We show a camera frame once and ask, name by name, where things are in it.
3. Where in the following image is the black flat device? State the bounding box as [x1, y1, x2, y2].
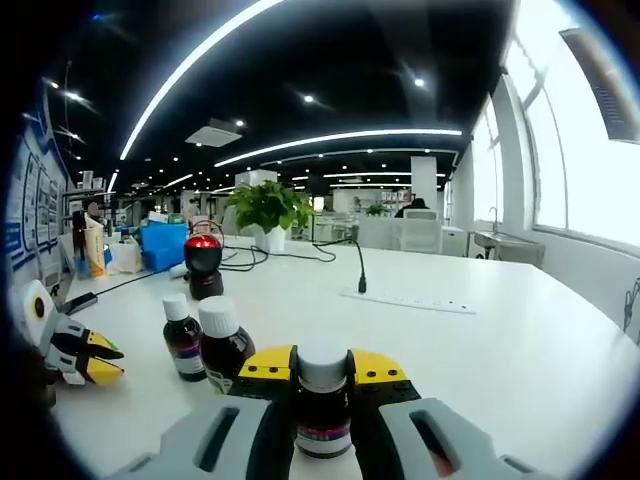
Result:
[63, 292, 100, 315]

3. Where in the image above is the white plastic bag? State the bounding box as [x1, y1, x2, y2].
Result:
[106, 242, 145, 275]

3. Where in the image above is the long curved ceiling light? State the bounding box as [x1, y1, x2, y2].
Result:
[119, 0, 286, 161]

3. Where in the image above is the tall red medicine bottle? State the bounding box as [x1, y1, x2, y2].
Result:
[197, 295, 257, 396]

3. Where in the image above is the green potted plant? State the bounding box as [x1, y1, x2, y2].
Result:
[225, 180, 316, 254]

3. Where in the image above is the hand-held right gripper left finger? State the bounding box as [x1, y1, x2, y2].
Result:
[107, 343, 301, 480]

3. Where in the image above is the black barcode scanner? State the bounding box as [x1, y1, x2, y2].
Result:
[183, 233, 225, 301]

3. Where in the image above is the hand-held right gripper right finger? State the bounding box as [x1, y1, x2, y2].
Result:
[348, 347, 546, 480]

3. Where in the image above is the white power strip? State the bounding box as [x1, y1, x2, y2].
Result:
[341, 285, 479, 316]

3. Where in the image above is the thin black cable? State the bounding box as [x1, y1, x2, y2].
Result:
[94, 269, 169, 301]

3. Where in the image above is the small dark medicine bottle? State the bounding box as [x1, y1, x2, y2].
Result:
[293, 342, 357, 460]
[162, 293, 206, 384]

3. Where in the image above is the ceiling light strip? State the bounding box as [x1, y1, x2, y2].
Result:
[213, 128, 464, 169]

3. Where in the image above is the metal storage shelf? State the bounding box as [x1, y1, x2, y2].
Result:
[59, 169, 109, 241]

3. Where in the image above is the tall beige paper box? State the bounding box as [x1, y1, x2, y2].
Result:
[82, 213, 109, 280]

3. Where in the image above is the white office chair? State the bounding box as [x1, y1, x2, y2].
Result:
[402, 208, 444, 254]

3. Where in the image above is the black wire rack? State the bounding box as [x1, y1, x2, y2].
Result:
[622, 277, 640, 346]

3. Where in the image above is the black cable with plug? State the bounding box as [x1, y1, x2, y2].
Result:
[219, 238, 370, 296]

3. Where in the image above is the blue white wall poster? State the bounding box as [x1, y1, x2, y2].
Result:
[7, 119, 74, 274]

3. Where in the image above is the white table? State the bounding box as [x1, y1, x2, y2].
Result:
[49, 234, 639, 480]

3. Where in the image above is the ceiling air vent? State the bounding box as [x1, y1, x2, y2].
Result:
[184, 118, 244, 147]

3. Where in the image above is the steel sink with faucet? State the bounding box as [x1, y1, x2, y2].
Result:
[469, 205, 546, 266]

